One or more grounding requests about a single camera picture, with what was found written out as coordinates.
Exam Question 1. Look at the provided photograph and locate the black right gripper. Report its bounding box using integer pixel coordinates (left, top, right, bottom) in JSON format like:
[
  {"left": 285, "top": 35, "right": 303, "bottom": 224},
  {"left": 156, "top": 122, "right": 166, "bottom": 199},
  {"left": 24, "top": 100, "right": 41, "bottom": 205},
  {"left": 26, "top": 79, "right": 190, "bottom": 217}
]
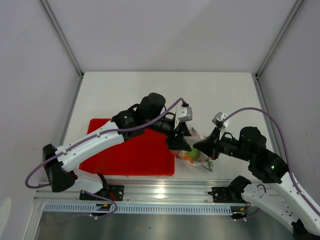
[{"left": 192, "top": 126, "right": 253, "bottom": 162}]

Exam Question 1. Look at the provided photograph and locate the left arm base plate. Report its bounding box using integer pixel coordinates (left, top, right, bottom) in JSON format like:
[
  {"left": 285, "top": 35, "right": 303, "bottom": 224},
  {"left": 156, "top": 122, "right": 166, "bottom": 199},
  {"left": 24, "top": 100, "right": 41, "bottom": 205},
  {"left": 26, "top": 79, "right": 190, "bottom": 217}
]
[{"left": 79, "top": 185, "right": 125, "bottom": 201}]

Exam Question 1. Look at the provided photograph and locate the green onion stalk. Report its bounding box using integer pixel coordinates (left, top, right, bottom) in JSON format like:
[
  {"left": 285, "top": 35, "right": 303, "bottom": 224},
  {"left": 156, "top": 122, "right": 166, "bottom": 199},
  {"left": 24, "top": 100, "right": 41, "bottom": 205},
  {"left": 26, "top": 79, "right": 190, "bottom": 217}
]
[{"left": 202, "top": 161, "right": 213, "bottom": 172}]

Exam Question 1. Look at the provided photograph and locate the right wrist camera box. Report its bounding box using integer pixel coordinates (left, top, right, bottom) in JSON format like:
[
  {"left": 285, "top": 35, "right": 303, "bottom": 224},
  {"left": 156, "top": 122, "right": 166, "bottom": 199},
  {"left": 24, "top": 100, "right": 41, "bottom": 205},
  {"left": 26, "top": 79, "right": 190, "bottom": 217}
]
[{"left": 212, "top": 111, "right": 230, "bottom": 136}]

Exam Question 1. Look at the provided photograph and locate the clear zip top bag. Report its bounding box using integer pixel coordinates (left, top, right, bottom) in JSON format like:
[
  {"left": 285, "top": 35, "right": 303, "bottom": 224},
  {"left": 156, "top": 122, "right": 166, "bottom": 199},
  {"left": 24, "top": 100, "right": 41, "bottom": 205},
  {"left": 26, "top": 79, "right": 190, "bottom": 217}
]
[{"left": 170, "top": 126, "right": 213, "bottom": 173}]

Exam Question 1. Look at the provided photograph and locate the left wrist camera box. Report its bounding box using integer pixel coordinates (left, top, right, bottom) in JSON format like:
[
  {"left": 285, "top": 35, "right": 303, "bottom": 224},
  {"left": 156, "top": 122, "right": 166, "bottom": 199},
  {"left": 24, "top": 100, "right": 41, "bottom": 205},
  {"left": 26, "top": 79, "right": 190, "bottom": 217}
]
[{"left": 174, "top": 103, "right": 193, "bottom": 128}]

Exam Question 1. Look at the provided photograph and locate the white slotted cable duct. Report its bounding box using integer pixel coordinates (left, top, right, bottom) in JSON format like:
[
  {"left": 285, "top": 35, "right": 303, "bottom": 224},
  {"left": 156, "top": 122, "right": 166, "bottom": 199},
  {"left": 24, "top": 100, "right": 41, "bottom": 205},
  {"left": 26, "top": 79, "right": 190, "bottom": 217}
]
[{"left": 43, "top": 202, "right": 233, "bottom": 216}]

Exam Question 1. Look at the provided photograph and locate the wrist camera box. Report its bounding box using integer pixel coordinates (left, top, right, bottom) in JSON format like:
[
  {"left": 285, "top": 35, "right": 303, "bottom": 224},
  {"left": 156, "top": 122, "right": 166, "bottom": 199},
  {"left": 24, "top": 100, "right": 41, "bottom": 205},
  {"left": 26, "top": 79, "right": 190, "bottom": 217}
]
[
  {"left": 212, "top": 111, "right": 230, "bottom": 136},
  {"left": 174, "top": 103, "right": 193, "bottom": 128}
]

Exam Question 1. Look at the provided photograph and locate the green round fruit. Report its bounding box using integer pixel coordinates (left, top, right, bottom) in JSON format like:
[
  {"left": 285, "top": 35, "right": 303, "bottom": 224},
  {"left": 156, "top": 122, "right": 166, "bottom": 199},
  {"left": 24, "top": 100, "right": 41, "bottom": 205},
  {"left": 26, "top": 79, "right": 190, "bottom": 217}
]
[{"left": 189, "top": 147, "right": 202, "bottom": 162}]

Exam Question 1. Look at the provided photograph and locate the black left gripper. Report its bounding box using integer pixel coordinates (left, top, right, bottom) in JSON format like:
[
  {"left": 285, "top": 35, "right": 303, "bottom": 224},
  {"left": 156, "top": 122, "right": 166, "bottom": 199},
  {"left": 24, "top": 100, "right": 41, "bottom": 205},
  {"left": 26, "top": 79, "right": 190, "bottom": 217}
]
[{"left": 145, "top": 115, "right": 193, "bottom": 151}]

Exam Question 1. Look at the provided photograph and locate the red plastic tray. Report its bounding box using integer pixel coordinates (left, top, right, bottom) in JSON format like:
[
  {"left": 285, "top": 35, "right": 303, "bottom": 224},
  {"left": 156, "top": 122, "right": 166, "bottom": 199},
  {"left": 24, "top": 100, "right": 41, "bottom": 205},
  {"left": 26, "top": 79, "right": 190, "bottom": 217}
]
[{"left": 79, "top": 129, "right": 175, "bottom": 176}]

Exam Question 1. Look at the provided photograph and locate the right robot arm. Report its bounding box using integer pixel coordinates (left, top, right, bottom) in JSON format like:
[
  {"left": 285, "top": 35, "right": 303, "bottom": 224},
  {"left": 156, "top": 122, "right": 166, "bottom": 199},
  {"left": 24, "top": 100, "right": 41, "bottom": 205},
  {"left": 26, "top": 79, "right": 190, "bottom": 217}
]
[{"left": 193, "top": 126, "right": 320, "bottom": 240}]

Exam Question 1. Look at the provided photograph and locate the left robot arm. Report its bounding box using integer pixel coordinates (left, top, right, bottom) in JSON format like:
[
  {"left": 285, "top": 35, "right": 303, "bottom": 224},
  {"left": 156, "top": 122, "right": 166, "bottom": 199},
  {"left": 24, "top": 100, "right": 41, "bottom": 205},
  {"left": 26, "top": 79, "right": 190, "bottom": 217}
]
[{"left": 42, "top": 92, "right": 193, "bottom": 200}]

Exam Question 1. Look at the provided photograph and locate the aluminium frame rail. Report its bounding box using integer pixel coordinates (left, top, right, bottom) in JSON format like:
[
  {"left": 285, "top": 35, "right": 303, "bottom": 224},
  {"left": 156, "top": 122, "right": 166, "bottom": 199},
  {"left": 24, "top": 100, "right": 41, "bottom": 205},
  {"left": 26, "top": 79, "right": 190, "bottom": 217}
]
[{"left": 33, "top": 178, "right": 286, "bottom": 204}]

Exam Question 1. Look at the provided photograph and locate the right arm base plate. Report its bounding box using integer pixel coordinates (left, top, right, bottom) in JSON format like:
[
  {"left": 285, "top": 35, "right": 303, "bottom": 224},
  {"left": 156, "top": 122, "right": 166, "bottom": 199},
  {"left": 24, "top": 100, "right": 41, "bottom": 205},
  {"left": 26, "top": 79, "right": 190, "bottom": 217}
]
[{"left": 207, "top": 187, "right": 246, "bottom": 204}]

